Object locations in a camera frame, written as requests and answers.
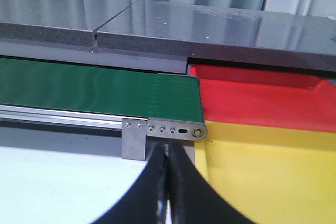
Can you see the steel conveyor support leg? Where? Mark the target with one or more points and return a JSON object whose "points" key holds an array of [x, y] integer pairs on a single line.
{"points": [[133, 139]]}

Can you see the aluminium conveyor frame rail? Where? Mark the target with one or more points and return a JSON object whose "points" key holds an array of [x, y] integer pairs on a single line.
{"points": [[164, 128]]}

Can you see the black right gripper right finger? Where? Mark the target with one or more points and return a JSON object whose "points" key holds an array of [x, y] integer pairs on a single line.
{"points": [[192, 199]]}

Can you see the grey stone countertop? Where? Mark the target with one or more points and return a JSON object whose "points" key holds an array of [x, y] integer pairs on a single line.
{"points": [[161, 36]]}

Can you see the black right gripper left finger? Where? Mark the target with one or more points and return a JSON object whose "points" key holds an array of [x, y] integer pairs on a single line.
{"points": [[146, 199]]}

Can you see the red plastic tray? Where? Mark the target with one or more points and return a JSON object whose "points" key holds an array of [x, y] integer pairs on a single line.
{"points": [[266, 98]]}

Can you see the yellow plastic tray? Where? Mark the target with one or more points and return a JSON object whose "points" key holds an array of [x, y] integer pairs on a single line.
{"points": [[271, 175]]}

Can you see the green conveyor belt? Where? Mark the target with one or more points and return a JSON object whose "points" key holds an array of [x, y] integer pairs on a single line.
{"points": [[60, 86]]}

